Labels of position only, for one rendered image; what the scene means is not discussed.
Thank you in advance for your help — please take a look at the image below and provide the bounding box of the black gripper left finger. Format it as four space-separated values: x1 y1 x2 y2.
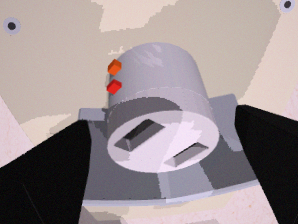
0 120 92 224

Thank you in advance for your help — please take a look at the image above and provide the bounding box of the grey cylinder with two slots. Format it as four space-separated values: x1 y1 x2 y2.
106 43 220 173

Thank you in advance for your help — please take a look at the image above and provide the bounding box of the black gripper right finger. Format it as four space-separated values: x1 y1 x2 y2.
234 104 298 224

